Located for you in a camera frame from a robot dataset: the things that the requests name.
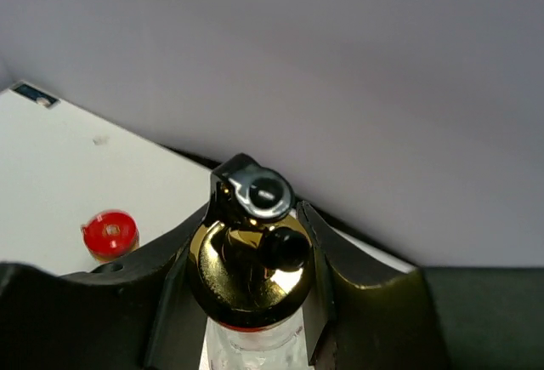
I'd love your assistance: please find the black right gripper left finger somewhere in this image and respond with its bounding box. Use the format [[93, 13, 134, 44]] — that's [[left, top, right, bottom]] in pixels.
[[1, 208, 207, 369]]

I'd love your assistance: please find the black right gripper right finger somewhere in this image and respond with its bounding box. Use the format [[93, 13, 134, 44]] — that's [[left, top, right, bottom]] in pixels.
[[296, 200, 544, 370]]

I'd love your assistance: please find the clear glass bottle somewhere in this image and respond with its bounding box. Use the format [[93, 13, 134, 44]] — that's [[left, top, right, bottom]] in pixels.
[[186, 153, 315, 369]]

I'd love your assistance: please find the red-lid sauce jar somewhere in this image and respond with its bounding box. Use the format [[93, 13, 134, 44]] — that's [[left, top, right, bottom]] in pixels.
[[80, 209, 139, 263]]

